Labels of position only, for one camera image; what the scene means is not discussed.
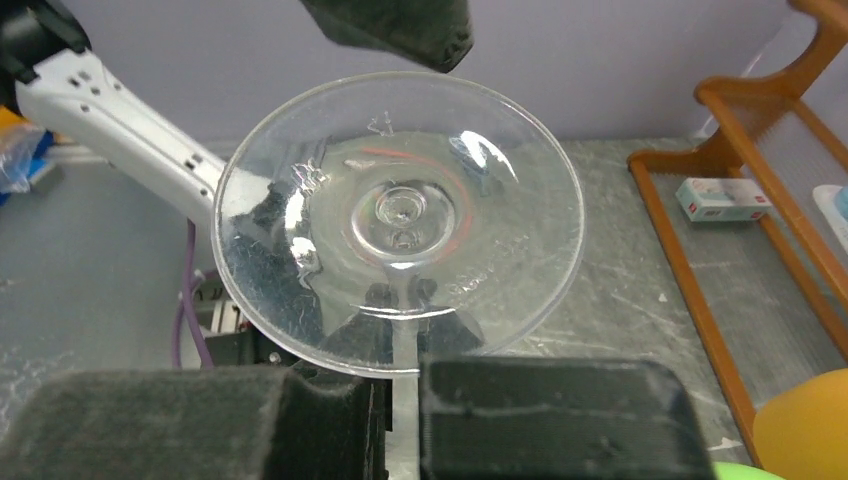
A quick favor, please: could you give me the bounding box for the orange plastic goblet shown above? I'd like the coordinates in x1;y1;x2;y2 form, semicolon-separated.
753;369;847;479

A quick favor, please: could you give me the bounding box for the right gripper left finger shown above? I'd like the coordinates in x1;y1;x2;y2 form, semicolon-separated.
1;366;388;479

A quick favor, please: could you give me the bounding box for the small white box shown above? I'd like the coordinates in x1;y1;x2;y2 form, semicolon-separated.
675;177;772;223

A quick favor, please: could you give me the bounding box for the wooden shelf rack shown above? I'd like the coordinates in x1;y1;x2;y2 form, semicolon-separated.
628;1;847;468

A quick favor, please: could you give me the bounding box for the green plastic goblet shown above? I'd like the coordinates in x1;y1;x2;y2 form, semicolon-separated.
713;462;784;480

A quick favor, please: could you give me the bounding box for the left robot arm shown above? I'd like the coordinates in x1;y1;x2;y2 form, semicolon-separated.
1;1;474;224

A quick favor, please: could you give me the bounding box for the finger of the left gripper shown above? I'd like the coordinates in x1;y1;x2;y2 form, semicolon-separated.
301;0;474;73

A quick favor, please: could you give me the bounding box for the clear glass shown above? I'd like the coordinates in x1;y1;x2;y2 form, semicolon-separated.
210;71;586;378

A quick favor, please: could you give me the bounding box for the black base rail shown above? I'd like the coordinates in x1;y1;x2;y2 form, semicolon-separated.
195;278;299;369

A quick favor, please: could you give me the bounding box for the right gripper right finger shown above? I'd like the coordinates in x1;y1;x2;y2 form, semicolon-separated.
419;356;714;479

